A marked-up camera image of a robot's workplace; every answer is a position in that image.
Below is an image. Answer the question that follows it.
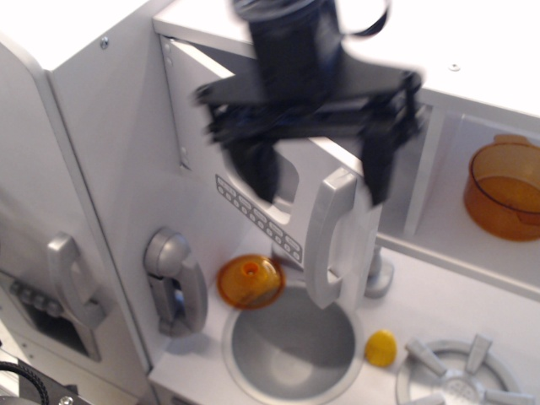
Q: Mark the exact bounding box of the grey round sink basin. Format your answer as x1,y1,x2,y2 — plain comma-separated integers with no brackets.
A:
222,284,364,404

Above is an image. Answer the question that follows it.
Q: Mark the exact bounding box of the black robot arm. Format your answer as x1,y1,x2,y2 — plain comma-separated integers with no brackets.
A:
196,1,422,205

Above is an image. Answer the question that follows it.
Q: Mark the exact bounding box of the yellow toy corn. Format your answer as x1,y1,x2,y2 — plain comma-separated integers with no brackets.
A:
364,329,397,367

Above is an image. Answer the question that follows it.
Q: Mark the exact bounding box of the grey toy phone handset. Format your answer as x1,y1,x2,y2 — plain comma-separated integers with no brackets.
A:
143,228,208,338

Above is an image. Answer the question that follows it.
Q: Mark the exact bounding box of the grey fridge door handle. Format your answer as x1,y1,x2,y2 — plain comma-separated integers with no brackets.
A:
46,232,105,330

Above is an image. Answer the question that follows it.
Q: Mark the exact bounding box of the black cable bottom left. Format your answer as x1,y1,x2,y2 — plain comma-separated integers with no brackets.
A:
0,360,51,405

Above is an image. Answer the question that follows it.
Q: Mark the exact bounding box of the grey microwave door handle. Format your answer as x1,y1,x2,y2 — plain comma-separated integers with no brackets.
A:
304,168,357,309

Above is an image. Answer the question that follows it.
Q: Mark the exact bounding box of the orange translucent pot lid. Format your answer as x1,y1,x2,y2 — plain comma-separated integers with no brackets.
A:
216,254,286,310

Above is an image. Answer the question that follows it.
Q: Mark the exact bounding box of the white microwave door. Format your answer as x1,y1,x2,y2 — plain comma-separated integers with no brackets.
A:
162,35,383,311

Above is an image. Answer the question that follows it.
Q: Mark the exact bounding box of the grey toy stove burner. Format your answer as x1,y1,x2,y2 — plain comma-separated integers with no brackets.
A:
396,334,537,404

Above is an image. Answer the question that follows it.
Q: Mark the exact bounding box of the grey ice dispenser panel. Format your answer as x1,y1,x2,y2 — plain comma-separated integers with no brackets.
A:
8,279,101,362

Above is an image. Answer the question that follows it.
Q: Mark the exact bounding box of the grey toy faucet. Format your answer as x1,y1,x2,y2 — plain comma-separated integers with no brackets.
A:
364,246,394,299

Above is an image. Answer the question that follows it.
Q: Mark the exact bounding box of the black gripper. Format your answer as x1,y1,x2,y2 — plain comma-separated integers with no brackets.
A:
195,53,423,207

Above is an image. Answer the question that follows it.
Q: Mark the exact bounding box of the white toy kitchen cabinet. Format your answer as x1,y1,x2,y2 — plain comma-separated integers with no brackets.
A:
1,1,539,404

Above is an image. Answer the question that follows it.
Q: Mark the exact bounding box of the orange translucent pot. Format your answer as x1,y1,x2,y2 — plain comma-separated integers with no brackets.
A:
463,134,539,242

